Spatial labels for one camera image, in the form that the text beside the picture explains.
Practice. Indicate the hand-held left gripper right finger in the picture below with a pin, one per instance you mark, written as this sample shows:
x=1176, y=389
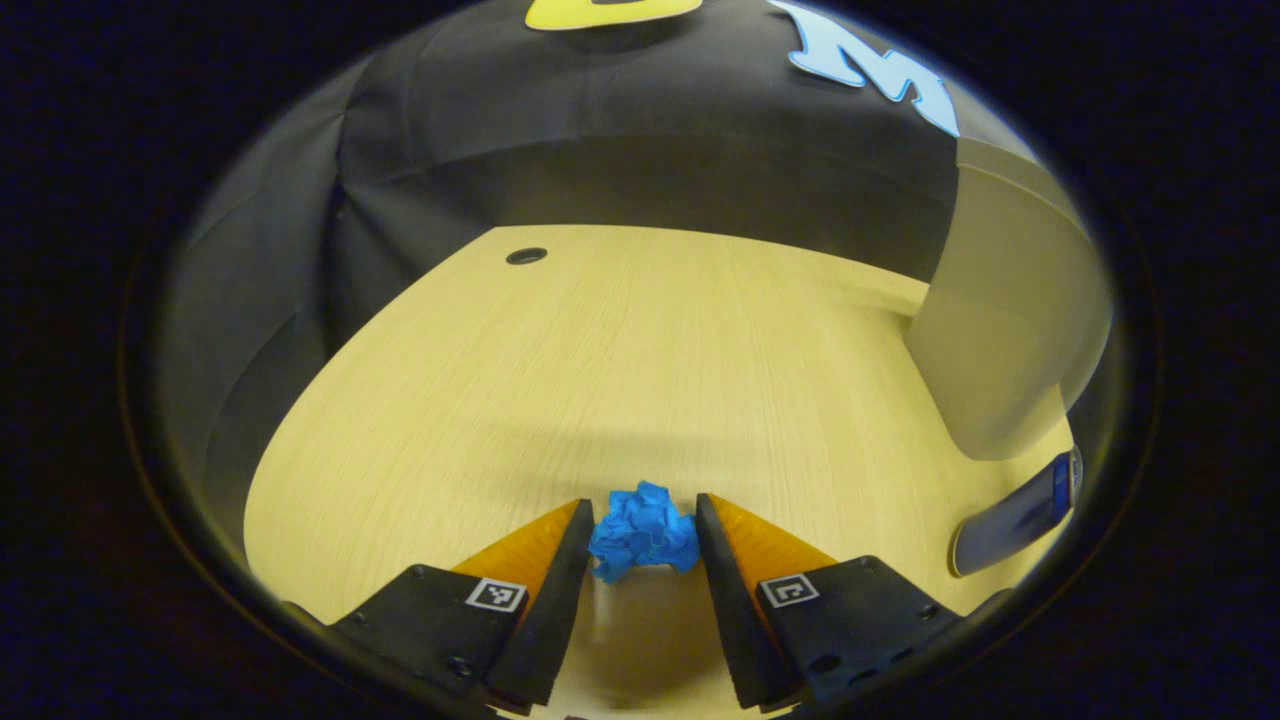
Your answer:
x=725, y=610

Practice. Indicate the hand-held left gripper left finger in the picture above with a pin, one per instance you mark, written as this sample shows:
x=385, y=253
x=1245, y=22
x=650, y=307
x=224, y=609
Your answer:
x=555, y=610

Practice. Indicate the blue paper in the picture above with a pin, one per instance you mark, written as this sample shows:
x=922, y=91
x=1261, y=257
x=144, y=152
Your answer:
x=642, y=535

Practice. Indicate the white desktop garbage bin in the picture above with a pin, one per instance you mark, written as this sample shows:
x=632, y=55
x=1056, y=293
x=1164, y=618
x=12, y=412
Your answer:
x=1010, y=320

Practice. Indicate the black backdrop cloth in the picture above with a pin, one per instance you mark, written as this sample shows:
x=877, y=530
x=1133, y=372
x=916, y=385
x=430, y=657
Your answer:
x=620, y=130

